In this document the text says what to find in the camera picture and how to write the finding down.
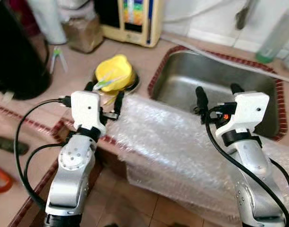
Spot glass jar with brown contents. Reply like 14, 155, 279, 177
62, 14, 104, 53

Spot small steel bowl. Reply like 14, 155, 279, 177
92, 66, 140, 95

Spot orange hose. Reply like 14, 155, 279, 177
0, 163, 15, 194

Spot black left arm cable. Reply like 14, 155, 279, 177
13, 97, 72, 211

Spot grey hanging utensil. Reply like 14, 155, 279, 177
235, 0, 253, 30

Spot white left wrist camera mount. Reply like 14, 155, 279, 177
70, 91, 107, 131

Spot white hose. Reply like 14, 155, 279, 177
159, 34, 289, 85

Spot cream water purifier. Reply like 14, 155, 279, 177
95, 0, 165, 48

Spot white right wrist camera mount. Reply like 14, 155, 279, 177
215, 92, 270, 140

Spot clear bottle with green liquid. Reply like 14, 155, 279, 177
255, 7, 289, 64

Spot black kettle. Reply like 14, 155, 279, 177
0, 0, 53, 100

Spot clear bubble wrap sheet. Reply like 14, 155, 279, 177
104, 95, 289, 224

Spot yellow plastic bowl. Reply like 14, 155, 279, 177
95, 54, 134, 93

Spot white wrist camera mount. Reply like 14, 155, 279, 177
215, 92, 270, 140
70, 91, 107, 131

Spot small green handled tool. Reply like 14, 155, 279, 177
50, 46, 68, 74

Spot red container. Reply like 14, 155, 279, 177
8, 0, 41, 36

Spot dark mottled oblong object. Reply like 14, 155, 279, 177
0, 136, 29, 156

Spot steel sink basin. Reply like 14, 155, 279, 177
149, 46, 288, 141

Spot white plastic jug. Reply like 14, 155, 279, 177
26, 0, 67, 45

